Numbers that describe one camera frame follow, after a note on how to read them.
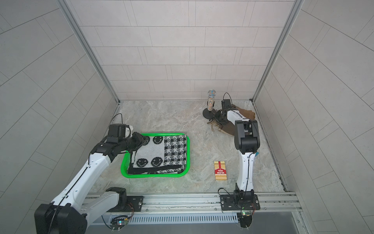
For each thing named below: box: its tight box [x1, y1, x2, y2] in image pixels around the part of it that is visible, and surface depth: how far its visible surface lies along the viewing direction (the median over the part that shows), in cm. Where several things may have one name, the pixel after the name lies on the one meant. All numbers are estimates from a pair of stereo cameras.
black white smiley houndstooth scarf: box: [127, 134, 187, 175], surface depth 82 cm
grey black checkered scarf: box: [126, 165, 187, 176], surface depth 77 cm
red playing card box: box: [214, 160, 228, 181], surface depth 82 cm
